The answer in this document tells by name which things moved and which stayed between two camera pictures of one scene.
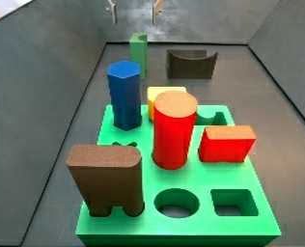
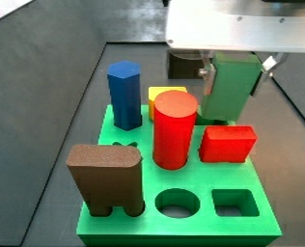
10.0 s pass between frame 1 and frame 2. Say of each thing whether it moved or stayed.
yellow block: stayed
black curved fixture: stayed
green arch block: moved
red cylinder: stayed
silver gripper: moved
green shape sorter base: stayed
